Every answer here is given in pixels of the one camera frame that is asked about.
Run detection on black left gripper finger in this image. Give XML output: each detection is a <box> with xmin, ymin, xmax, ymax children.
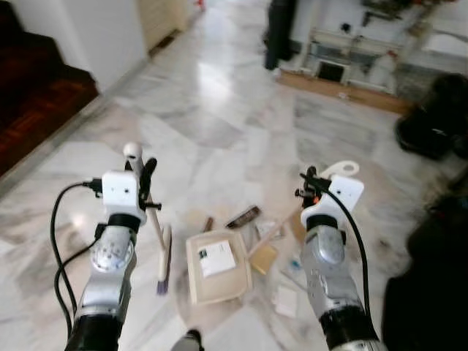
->
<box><xmin>139</xmin><ymin>156</ymin><xmax>158</xmax><ymax>202</ymax></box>

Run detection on wooden handled broom purple bristles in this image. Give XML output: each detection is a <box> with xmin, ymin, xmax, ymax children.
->
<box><xmin>123</xmin><ymin>143</ymin><xmax>174</xmax><ymax>295</ymax></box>

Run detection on beige long handled dustpan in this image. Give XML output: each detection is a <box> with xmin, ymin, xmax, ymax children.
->
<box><xmin>185</xmin><ymin>161</ymin><xmax>361</xmax><ymax>306</ymax></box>

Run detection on dark brown wrapper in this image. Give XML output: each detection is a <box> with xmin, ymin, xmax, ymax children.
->
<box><xmin>227</xmin><ymin>206</ymin><xmax>262</xmax><ymax>229</ymax></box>

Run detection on small clear bottle blue label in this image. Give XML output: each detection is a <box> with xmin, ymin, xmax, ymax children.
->
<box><xmin>287</xmin><ymin>254</ymin><xmax>305</xmax><ymax>277</ymax></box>

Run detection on square cardboard piece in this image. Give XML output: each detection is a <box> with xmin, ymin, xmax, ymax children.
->
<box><xmin>250</xmin><ymin>245</ymin><xmax>279</xmax><ymax>275</ymax></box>

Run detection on wooden plank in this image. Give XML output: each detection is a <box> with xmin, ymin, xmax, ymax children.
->
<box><xmin>278</xmin><ymin>69</ymin><xmax>414</xmax><ymax>116</ymax></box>

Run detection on white framed tablet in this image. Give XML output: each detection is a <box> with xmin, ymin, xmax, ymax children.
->
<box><xmin>316</xmin><ymin>61</ymin><xmax>346</xmax><ymax>83</ymax></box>

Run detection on white plastic jug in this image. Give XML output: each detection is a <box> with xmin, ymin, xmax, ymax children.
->
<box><xmin>369</xmin><ymin>51</ymin><xmax>399</xmax><ymax>88</ymax></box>

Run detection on dark red wooden step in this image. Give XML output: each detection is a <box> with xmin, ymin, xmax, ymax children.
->
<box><xmin>0</xmin><ymin>0</ymin><xmax>99</xmax><ymax>176</ymax></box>

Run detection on black backpack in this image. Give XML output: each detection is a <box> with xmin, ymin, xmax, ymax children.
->
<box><xmin>396</xmin><ymin>73</ymin><xmax>468</xmax><ymax>162</ymax></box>

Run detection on black round vacuum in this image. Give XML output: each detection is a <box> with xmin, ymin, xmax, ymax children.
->
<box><xmin>424</xmin><ymin>192</ymin><xmax>468</xmax><ymax>242</ymax></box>

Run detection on grey black robot leg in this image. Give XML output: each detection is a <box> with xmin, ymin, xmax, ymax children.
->
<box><xmin>172</xmin><ymin>329</ymin><xmax>204</xmax><ymax>351</ymax></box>

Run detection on tall black cylinder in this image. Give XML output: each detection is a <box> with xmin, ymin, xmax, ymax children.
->
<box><xmin>265</xmin><ymin>0</ymin><xmax>299</xmax><ymax>72</ymax></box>

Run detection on white shelf rack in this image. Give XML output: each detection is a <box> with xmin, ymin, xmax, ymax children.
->
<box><xmin>303</xmin><ymin>0</ymin><xmax>468</xmax><ymax>81</ymax></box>

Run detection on light wooden door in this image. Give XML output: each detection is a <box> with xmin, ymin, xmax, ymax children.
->
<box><xmin>137</xmin><ymin>0</ymin><xmax>192</xmax><ymax>52</ymax></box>

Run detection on large black bag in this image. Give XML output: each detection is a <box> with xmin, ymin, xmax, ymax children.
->
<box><xmin>380</xmin><ymin>234</ymin><xmax>468</xmax><ymax>351</ymax></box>

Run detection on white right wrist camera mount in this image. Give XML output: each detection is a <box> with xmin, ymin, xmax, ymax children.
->
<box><xmin>301</xmin><ymin>175</ymin><xmax>365</xmax><ymax>231</ymax></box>

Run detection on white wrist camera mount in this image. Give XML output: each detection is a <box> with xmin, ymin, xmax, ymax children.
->
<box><xmin>101</xmin><ymin>172</ymin><xmax>147</xmax><ymax>227</ymax></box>
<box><xmin>301</xmin><ymin>175</ymin><xmax>365</xmax><ymax>231</ymax></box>

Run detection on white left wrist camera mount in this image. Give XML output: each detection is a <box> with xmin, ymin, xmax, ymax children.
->
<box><xmin>101</xmin><ymin>172</ymin><xmax>147</xmax><ymax>227</ymax></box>

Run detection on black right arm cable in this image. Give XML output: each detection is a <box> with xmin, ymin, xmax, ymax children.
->
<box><xmin>314</xmin><ymin>183</ymin><xmax>374</xmax><ymax>322</ymax></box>

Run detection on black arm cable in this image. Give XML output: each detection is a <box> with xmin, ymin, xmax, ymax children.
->
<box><xmin>50</xmin><ymin>179</ymin><xmax>103</xmax><ymax>337</ymax></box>
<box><xmin>314</xmin><ymin>183</ymin><xmax>374</xmax><ymax>322</ymax></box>

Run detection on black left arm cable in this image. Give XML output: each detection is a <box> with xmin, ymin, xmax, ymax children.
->
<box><xmin>50</xmin><ymin>179</ymin><xmax>103</xmax><ymax>337</ymax></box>

